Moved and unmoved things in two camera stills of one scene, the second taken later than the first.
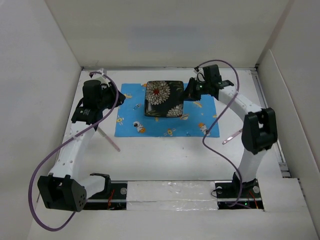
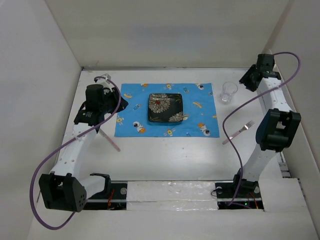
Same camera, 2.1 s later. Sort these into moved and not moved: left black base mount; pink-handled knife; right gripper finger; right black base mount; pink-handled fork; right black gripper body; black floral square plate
Moved: right gripper finger; right black gripper body; black floral square plate
Not moved: right black base mount; pink-handled knife; left black base mount; pink-handled fork
